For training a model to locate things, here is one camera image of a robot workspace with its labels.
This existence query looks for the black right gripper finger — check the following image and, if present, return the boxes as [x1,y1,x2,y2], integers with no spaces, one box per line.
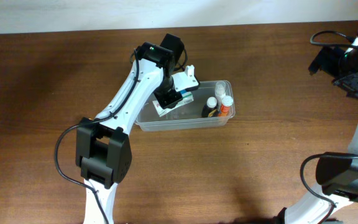
[333,79,358,100]
[308,59,321,75]

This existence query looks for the white Panadol medicine box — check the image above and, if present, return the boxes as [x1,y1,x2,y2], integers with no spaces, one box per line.
[152,90,195,118]

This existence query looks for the clear plastic container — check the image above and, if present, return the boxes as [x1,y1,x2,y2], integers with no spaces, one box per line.
[135,80,236,131]

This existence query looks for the black bottle white cap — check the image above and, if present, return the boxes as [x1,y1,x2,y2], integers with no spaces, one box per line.
[201,96,218,118]

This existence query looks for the white translucent tube bottle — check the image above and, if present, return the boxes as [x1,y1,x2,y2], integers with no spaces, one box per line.
[215,81,226,108]

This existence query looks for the orange tube white cap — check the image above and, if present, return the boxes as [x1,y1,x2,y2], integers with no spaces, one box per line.
[218,95,234,116]

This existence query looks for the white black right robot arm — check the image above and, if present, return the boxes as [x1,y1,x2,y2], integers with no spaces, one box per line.
[270,30,358,223]

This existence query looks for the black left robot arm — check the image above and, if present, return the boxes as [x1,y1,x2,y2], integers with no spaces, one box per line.
[75,34,199,223]

